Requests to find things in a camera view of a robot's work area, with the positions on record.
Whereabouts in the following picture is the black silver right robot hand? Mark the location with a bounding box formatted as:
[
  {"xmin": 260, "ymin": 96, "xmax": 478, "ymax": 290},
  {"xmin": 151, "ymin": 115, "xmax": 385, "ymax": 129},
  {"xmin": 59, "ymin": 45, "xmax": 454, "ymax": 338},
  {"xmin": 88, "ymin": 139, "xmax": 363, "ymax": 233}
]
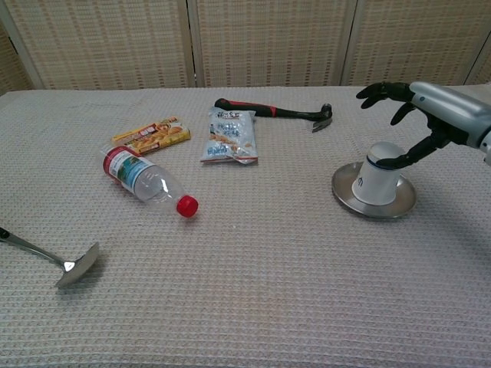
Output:
[{"xmin": 355, "ymin": 80, "xmax": 491, "ymax": 170}]

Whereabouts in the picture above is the white paper cup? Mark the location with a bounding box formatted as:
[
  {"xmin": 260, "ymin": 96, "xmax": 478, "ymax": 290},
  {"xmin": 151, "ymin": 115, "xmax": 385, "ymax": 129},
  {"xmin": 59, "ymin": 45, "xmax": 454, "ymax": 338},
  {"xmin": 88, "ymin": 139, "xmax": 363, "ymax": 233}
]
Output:
[{"xmin": 351, "ymin": 141, "xmax": 407, "ymax": 205}]

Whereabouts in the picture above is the round metal plate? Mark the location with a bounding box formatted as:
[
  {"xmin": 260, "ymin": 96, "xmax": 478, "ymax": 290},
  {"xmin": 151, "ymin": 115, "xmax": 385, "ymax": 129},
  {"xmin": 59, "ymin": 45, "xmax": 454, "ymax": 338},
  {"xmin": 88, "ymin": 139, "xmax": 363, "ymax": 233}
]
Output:
[{"xmin": 331, "ymin": 161, "xmax": 417, "ymax": 219}]

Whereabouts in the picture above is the woven folding screen panel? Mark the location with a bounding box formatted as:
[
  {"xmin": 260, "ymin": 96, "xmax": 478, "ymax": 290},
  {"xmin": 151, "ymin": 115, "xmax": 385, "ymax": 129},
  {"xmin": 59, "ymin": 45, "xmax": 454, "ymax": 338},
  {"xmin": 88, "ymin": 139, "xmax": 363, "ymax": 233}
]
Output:
[
  {"xmin": 187, "ymin": 0, "xmax": 360, "ymax": 88},
  {"xmin": 341, "ymin": 0, "xmax": 491, "ymax": 87},
  {"xmin": 466, "ymin": 38, "xmax": 491, "ymax": 85},
  {"xmin": 0, "ymin": 21, "xmax": 35, "ymax": 97},
  {"xmin": 0, "ymin": 0, "xmax": 199, "ymax": 91}
]

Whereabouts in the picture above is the red black claw hammer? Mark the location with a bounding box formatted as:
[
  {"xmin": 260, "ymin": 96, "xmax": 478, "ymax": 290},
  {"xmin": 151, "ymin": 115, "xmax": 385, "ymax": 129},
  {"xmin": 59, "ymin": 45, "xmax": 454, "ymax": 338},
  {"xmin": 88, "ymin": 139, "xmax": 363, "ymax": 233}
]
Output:
[{"xmin": 213, "ymin": 97, "xmax": 334, "ymax": 134}]

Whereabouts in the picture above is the white blue snack bag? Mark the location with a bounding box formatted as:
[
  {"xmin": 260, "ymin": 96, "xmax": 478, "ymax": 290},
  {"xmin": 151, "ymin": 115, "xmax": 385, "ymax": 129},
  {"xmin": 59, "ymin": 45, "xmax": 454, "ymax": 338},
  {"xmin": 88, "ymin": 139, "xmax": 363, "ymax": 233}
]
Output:
[{"xmin": 199, "ymin": 106, "xmax": 259, "ymax": 166}]

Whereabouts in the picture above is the beige woven tablecloth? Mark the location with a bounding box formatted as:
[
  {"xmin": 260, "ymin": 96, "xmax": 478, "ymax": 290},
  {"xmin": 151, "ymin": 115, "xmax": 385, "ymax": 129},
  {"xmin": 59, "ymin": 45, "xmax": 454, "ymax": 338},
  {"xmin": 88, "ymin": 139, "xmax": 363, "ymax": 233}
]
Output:
[{"xmin": 0, "ymin": 82, "xmax": 491, "ymax": 368}]

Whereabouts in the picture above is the yellow food box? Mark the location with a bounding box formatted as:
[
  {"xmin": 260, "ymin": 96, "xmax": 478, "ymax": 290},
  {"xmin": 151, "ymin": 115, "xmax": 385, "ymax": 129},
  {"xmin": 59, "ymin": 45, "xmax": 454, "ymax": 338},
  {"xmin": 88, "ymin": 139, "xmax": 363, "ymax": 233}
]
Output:
[{"xmin": 111, "ymin": 116, "xmax": 192, "ymax": 156}]

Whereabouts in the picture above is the clear bottle with red cap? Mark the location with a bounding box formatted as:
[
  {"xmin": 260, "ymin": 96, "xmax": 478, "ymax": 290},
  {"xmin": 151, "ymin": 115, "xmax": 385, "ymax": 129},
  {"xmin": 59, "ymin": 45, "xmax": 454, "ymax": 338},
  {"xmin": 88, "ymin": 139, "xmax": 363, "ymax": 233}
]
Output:
[{"xmin": 101, "ymin": 146, "xmax": 200, "ymax": 219}]

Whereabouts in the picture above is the steel ladle with black handle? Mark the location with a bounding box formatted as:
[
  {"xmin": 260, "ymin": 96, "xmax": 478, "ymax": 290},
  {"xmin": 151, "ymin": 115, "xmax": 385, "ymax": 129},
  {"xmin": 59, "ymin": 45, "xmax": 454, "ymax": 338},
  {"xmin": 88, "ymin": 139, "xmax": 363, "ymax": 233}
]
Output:
[{"xmin": 0, "ymin": 225, "xmax": 101, "ymax": 288}]

